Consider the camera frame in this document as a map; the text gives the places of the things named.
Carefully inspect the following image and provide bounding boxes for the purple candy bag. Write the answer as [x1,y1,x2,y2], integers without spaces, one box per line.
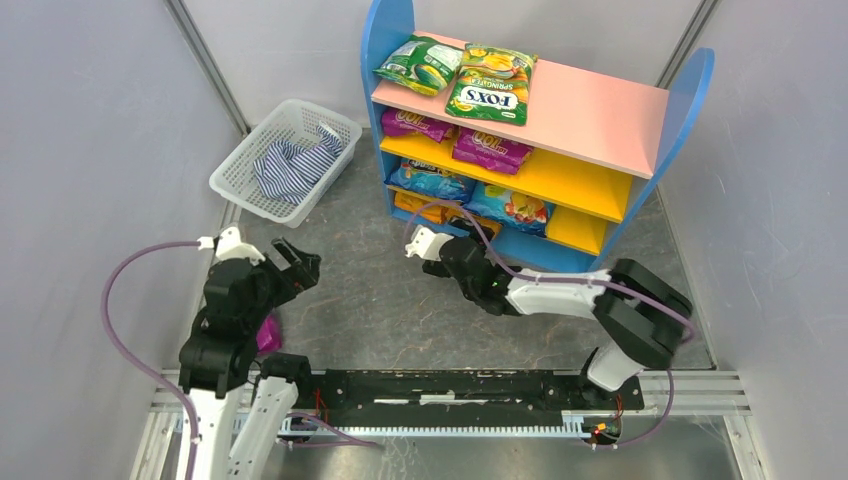
[452,127,535,175]
[256,315,283,356]
[380,108,456,143]

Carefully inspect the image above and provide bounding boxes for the green Fox's candy bag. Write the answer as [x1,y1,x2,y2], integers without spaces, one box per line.
[445,43,538,126]

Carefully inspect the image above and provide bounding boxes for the orange mango candy bag front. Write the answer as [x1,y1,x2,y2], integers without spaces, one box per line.
[446,211,503,240]

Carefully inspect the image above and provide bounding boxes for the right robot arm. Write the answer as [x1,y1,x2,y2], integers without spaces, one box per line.
[404,226,694,392]

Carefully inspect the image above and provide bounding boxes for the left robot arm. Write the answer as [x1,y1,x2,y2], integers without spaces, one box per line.
[178,227,321,479]

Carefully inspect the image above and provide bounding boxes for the blue candy bag right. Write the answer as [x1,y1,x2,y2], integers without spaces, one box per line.
[465,182,553,237]

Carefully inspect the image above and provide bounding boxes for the blue candy bag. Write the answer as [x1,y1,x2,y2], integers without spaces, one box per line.
[385,159,477,203]
[465,182,553,237]

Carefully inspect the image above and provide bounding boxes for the blue candy bag left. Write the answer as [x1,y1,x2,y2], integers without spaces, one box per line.
[385,159,477,203]

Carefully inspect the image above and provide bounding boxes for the blue pink yellow shelf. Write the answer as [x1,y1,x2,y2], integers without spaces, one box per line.
[360,1,715,272]

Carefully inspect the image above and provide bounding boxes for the blue striped cloth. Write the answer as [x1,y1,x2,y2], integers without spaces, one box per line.
[253,122,344,205]

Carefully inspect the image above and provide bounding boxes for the white plastic basket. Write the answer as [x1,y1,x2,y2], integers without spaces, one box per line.
[209,99,362,228]

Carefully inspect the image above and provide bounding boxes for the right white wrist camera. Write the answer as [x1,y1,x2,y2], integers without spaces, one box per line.
[404,225,454,262]

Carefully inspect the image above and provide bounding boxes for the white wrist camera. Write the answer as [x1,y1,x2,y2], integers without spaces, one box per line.
[197,224,266,265]
[404,225,454,262]

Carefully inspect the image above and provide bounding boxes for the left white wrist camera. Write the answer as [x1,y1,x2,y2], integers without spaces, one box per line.
[197,224,266,265]

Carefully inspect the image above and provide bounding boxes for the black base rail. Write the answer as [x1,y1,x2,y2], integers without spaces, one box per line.
[295,370,645,429]

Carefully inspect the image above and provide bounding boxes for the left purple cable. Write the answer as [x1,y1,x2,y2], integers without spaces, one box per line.
[100,240,203,480]

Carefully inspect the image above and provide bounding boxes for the white toothed rail strip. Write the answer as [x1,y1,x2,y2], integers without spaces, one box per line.
[278,415,621,441]

